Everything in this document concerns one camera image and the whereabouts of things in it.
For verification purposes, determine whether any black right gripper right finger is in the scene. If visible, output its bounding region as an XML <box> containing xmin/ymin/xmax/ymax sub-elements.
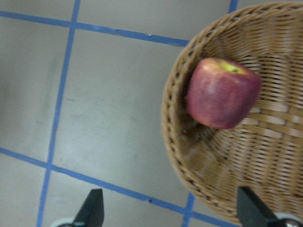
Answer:
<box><xmin>237</xmin><ymin>186</ymin><xmax>303</xmax><ymax>227</ymax></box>

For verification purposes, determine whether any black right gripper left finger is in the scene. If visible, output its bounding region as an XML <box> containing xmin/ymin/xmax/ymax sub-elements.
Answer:
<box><xmin>51</xmin><ymin>189</ymin><xmax>104</xmax><ymax>227</ymax></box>

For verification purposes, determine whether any red yellow apple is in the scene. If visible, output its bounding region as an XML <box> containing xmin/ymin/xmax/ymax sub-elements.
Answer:
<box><xmin>186</xmin><ymin>58</ymin><xmax>262</xmax><ymax>130</ymax></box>

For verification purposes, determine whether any wicker basket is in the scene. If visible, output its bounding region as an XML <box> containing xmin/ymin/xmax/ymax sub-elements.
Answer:
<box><xmin>161</xmin><ymin>1</ymin><xmax>303</xmax><ymax>223</ymax></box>

